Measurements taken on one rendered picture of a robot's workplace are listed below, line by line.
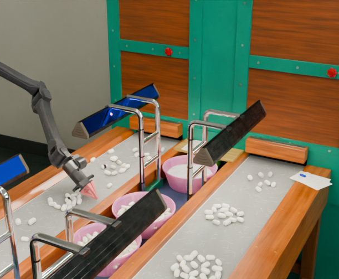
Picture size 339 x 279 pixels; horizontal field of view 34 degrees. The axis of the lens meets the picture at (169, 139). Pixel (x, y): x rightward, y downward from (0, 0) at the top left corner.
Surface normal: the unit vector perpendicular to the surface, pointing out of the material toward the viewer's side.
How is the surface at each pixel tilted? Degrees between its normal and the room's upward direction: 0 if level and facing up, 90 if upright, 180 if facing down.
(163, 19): 90
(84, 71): 90
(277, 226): 0
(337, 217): 90
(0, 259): 0
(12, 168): 58
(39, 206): 0
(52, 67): 90
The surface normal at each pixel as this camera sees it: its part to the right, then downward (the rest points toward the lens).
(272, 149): -0.47, 0.34
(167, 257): 0.00, -0.92
